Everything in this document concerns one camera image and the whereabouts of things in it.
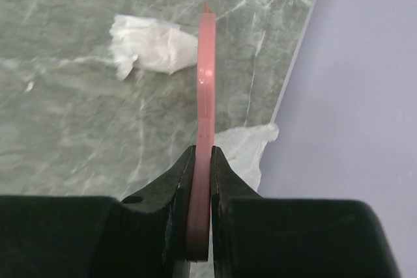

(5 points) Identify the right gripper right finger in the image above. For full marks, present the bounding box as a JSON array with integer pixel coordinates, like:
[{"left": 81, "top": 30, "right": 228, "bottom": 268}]
[{"left": 210, "top": 147, "right": 400, "bottom": 277}]

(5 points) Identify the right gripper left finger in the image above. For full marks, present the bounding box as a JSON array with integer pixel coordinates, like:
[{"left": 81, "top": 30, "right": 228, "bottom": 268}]
[{"left": 1, "top": 146, "right": 195, "bottom": 277}]

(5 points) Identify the pink hand brush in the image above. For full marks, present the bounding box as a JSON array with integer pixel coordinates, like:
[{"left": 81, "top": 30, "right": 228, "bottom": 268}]
[{"left": 186, "top": 3, "right": 216, "bottom": 262}]

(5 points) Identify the paper scrap edge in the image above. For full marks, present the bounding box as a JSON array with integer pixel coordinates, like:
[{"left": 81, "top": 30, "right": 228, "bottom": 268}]
[{"left": 109, "top": 14, "right": 198, "bottom": 80}]

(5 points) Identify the paper scrap far right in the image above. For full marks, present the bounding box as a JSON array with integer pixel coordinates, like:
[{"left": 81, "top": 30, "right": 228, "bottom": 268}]
[{"left": 214, "top": 123, "right": 279, "bottom": 191}]

